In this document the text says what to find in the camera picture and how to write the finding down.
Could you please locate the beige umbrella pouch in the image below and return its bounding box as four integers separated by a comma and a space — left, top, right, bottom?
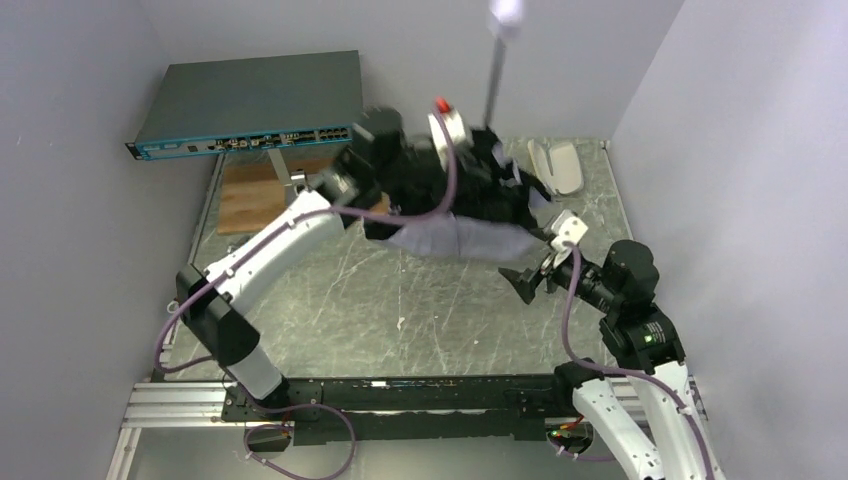
527, 139, 584, 197

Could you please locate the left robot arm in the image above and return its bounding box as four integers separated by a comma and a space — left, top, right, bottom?
176, 99, 472, 408

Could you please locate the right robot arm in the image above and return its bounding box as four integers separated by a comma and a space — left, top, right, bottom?
499, 240, 725, 479

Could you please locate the wooden board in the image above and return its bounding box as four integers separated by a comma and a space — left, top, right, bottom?
217, 157, 392, 236

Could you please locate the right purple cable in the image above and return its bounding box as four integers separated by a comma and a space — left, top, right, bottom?
546, 241, 717, 480

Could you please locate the purple cable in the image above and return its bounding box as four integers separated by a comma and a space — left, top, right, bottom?
546, 241, 717, 480
153, 112, 460, 480

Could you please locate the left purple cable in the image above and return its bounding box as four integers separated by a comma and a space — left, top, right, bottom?
153, 112, 460, 480

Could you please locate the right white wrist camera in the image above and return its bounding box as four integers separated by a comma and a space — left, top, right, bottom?
545, 210, 588, 253

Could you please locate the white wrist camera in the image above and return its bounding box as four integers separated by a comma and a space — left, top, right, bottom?
545, 210, 588, 253
428, 97, 473, 160

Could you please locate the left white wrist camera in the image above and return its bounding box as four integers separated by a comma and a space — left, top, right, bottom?
428, 97, 473, 160

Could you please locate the metal stand bracket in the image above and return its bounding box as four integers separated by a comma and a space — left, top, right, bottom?
268, 148, 308, 206

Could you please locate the grey network switch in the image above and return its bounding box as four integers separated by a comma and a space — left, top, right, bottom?
126, 50, 363, 161

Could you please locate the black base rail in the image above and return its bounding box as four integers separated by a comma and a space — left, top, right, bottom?
222, 373, 578, 446

